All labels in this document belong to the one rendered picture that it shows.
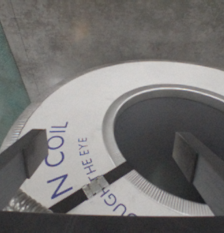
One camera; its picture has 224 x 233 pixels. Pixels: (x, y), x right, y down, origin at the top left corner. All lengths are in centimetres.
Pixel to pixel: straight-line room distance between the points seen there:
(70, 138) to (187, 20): 101
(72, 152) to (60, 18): 101
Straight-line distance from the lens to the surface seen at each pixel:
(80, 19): 128
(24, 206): 19
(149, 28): 123
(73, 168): 47
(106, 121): 57
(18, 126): 64
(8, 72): 172
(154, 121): 89
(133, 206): 42
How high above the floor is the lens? 120
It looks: 49 degrees down
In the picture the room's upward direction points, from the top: 168 degrees counter-clockwise
